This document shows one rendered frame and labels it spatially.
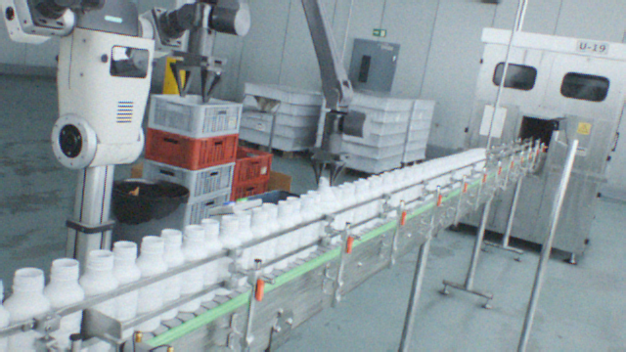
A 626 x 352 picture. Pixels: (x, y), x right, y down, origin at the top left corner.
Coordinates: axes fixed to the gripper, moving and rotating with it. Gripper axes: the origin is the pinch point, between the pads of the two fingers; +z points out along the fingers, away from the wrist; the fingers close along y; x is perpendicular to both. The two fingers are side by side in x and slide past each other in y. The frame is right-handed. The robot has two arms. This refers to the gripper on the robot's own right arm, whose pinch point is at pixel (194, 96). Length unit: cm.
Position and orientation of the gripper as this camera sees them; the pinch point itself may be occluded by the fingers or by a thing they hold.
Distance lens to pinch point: 133.1
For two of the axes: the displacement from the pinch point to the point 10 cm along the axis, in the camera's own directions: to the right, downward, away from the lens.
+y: 8.7, 2.3, -4.3
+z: -1.7, 9.7, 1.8
